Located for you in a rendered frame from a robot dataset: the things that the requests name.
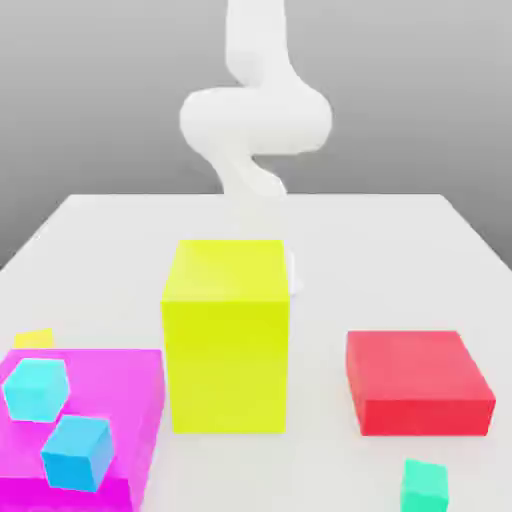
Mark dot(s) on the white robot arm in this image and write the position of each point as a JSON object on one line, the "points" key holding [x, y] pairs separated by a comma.
{"points": [[256, 120]]}

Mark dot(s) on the small yellow cube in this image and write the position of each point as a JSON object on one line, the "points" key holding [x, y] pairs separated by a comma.
{"points": [[34, 339]]}

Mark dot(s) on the small cyan cube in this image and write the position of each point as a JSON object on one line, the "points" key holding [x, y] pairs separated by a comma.
{"points": [[36, 390]]}

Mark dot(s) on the small blue cube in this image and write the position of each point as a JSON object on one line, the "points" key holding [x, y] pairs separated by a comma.
{"points": [[78, 454]]}

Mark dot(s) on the small green cube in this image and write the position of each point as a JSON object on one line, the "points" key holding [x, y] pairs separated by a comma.
{"points": [[424, 486]]}

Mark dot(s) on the large yellow box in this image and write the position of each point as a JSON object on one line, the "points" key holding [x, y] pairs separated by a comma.
{"points": [[226, 340]]}

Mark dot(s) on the large magenta box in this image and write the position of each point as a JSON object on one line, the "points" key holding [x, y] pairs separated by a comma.
{"points": [[120, 384]]}

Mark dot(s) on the large red box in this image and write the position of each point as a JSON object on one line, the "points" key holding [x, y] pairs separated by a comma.
{"points": [[416, 380]]}

